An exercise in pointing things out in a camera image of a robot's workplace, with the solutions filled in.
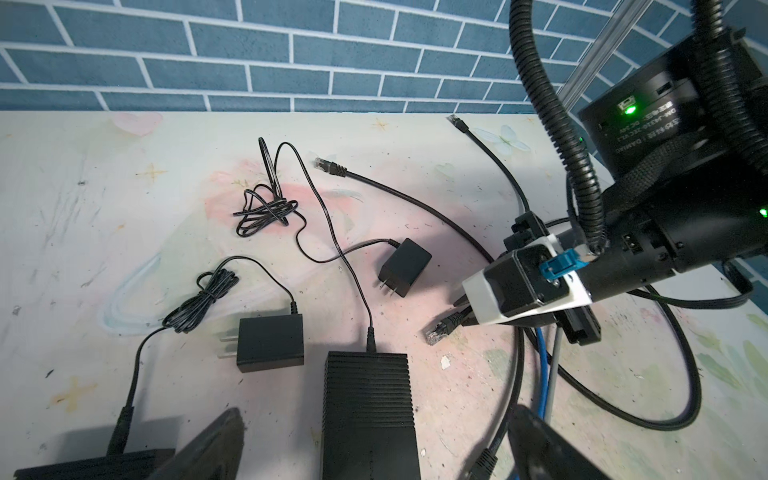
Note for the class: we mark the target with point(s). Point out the black power adapter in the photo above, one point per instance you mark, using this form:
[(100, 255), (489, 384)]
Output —
[(404, 266), (266, 343)]

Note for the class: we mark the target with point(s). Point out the black power adapter right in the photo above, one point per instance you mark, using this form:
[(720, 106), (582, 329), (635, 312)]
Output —
[(404, 266)]

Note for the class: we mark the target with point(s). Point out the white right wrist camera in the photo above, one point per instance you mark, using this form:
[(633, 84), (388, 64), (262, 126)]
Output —
[(537, 279)]

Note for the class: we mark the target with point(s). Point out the black power adapter left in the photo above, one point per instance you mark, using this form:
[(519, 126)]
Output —
[(266, 343)]

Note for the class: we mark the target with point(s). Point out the black network switch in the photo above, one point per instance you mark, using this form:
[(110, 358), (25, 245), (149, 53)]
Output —
[(368, 427), (134, 465)]

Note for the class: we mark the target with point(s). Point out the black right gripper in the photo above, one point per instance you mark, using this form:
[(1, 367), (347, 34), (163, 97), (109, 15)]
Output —
[(688, 190)]

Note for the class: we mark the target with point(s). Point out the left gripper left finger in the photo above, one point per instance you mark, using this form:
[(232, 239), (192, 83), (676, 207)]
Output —
[(213, 454)]

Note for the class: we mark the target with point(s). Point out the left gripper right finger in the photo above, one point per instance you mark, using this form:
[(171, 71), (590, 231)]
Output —
[(541, 453)]

